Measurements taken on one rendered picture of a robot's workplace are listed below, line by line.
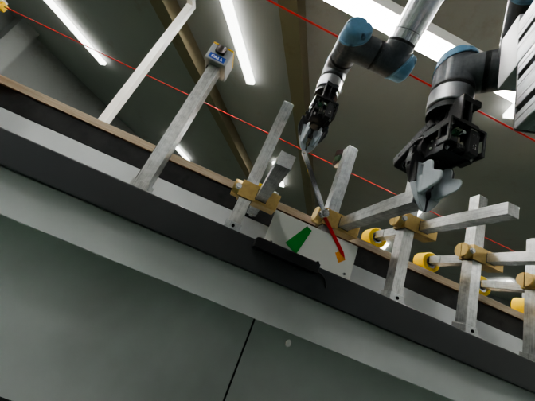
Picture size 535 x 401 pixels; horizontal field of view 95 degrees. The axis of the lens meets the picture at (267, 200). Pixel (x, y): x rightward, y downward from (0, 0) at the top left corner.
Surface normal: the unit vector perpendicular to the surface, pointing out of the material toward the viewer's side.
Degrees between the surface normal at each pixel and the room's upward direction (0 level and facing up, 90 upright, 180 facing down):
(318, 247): 90
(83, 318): 90
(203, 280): 90
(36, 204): 90
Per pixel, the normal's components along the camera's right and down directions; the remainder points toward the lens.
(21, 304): 0.20, -0.26
